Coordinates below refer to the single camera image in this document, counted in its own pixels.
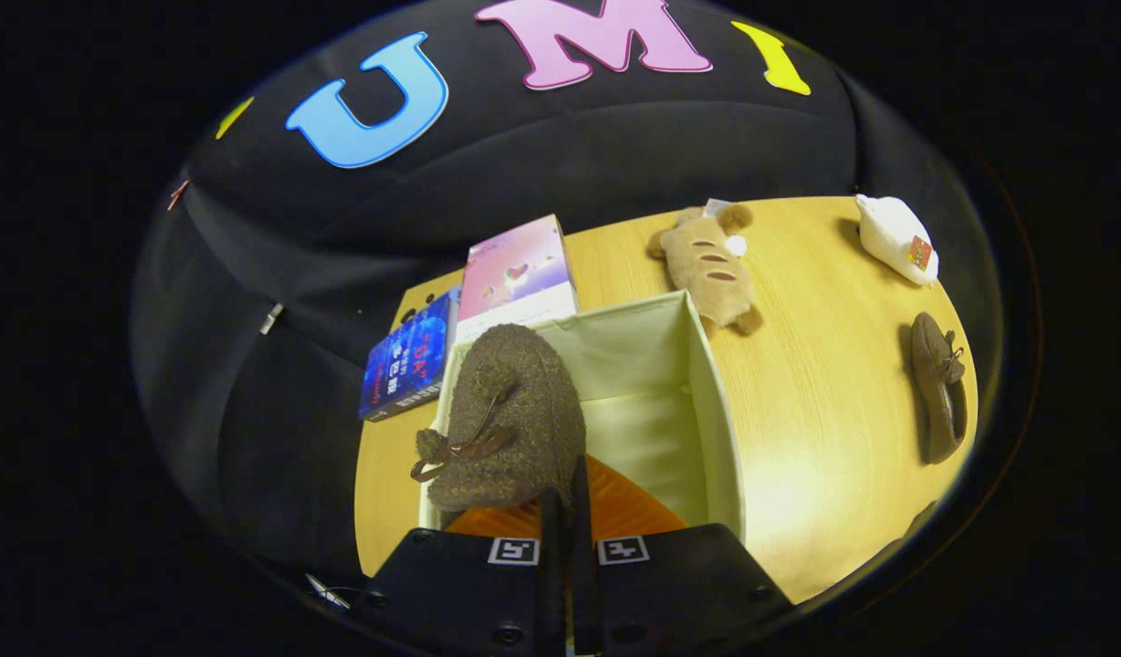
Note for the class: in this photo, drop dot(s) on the white plush toy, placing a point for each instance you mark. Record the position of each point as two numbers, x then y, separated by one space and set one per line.
894 237

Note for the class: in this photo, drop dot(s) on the pale green fabric storage box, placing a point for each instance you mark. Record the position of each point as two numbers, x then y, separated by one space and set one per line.
652 365

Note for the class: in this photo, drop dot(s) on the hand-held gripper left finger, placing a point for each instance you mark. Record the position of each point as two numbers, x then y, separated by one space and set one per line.
460 593

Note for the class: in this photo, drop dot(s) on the copper cloth clip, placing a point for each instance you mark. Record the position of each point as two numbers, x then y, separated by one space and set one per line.
177 194

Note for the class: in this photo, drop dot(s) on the brown fuzzy slipper shoe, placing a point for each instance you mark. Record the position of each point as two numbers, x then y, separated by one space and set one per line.
515 411
935 392

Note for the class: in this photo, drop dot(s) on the tan bread-shaped plush toy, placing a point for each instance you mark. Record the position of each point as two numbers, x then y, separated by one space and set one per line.
707 265

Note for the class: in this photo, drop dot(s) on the silver cloth clip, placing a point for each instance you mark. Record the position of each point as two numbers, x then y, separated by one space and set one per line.
270 318

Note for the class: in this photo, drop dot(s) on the blue cardboard box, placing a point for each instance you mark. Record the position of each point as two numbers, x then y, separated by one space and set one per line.
410 360

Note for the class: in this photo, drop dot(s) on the pink cardboard box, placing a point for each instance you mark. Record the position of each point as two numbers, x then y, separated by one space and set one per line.
515 269

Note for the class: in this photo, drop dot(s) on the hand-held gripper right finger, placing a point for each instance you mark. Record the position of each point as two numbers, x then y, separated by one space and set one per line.
670 593

